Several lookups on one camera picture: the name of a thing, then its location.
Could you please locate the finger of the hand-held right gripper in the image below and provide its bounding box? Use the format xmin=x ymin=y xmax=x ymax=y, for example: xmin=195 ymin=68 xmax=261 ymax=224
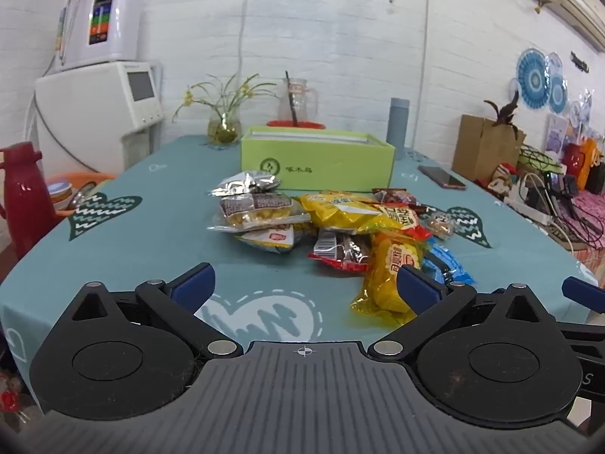
xmin=562 ymin=277 xmax=605 ymax=314

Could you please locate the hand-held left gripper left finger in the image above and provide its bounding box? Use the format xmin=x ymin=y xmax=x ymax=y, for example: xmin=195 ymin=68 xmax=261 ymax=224
xmin=70 ymin=262 xmax=244 ymax=359

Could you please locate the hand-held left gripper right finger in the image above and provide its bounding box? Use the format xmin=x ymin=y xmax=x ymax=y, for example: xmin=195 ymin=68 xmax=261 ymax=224
xmin=368 ymin=265 xmax=545 ymax=361

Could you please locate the green cardboard box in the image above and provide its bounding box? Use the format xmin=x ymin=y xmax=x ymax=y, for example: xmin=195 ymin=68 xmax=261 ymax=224
xmin=240 ymin=124 xmax=396 ymax=192

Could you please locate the yellow packet with red label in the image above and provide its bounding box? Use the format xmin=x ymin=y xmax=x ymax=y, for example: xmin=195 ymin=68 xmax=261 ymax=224
xmin=350 ymin=234 xmax=432 ymax=327

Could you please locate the blue snack packet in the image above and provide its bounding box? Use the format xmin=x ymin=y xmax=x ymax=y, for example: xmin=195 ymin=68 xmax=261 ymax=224
xmin=420 ymin=240 xmax=476 ymax=288

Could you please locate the small clear cookie packet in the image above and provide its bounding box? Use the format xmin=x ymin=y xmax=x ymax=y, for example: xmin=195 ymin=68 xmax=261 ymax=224
xmin=427 ymin=212 xmax=455 ymax=240

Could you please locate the red silver snack packet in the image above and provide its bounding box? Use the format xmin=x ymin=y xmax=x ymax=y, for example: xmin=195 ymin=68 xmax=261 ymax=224
xmin=307 ymin=228 xmax=373 ymax=275

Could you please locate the white yellow snack packet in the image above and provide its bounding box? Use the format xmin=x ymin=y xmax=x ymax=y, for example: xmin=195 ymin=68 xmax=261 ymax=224
xmin=234 ymin=224 xmax=298 ymax=255

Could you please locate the clear packet with brown label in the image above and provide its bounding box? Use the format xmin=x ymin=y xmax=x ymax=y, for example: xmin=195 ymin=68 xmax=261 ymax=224
xmin=208 ymin=192 xmax=312 ymax=233

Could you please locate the large yellow snack packet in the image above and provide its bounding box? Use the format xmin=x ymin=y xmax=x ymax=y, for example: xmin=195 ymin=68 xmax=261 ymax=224
xmin=297 ymin=191 xmax=394 ymax=236

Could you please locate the dark smartphone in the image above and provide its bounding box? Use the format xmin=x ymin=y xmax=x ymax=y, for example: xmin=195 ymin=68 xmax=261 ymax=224
xmin=418 ymin=165 xmax=468 ymax=191

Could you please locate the silver foil snack packet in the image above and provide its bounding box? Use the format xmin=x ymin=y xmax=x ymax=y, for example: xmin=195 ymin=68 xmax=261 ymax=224
xmin=210 ymin=171 xmax=283 ymax=198

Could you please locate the red gift bag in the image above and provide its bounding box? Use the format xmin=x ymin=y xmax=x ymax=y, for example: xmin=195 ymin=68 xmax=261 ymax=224
xmin=563 ymin=143 xmax=589 ymax=185

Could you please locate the santa figure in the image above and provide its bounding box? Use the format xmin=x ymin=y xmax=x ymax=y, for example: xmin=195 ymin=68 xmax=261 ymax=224
xmin=487 ymin=163 xmax=521 ymax=196

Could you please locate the brown cardboard box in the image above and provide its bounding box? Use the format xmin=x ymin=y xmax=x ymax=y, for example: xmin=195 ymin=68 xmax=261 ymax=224
xmin=451 ymin=114 xmax=528 ymax=183

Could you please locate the glass vase with plant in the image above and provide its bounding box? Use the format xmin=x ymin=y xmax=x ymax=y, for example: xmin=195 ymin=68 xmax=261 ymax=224
xmin=172 ymin=72 xmax=278 ymax=146

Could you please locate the grey blue thermos bottle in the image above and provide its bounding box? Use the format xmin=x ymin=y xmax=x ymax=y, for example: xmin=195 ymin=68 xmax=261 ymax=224
xmin=388 ymin=97 xmax=410 ymax=160

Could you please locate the red round tray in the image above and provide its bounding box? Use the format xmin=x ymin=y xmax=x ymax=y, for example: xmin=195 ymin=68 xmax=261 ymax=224
xmin=266 ymin=120 xmax=327 ymax=130

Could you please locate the white countertop appliance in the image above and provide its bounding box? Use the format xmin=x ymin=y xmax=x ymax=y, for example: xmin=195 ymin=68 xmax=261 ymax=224
xmin=34 ymin=61 xmax=164 ymax=178

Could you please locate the dark red plant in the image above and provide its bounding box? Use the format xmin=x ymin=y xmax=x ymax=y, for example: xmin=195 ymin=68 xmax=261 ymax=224
xmin=484 ymin=89 xmax=521 ymax=127

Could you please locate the small blue decorative plate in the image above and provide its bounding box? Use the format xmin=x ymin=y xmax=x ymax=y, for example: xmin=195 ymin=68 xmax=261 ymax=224
xmin=546 ymin=52 xmax=569 ymax=115

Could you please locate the glass pitcher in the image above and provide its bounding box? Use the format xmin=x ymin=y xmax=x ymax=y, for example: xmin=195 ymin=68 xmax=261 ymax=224
xmin=279 ymin=71 xmax=320 ymax=126

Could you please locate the large blue decorative plate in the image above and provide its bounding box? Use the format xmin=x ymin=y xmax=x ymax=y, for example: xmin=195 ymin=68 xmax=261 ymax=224
xmin=515 ymin=47 xmax=552 ymax=107

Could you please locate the white water purifier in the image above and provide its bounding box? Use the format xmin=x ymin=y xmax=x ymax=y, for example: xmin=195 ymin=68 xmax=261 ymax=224
xmin=57 ymin=0 xmax=145 ymax=75

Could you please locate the black wire basket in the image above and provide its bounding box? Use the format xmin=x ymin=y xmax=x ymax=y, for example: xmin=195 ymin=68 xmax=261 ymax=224
xmin=519 ymin=144 xmax=567 ymax=173

